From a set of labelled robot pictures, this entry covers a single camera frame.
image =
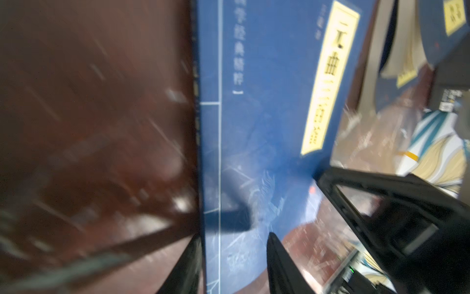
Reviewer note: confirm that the blue book stack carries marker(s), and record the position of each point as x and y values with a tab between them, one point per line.
403	49
443	24

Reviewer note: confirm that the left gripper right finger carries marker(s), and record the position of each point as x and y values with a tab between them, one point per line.
283	275

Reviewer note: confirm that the blue book top stack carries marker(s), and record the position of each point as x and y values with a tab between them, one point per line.
403	49

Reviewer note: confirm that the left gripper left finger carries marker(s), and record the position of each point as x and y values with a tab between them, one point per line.
185	276

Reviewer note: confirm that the blue book middle stack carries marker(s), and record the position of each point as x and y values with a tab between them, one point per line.
443	24

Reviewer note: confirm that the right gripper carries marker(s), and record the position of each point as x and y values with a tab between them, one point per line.
407	225

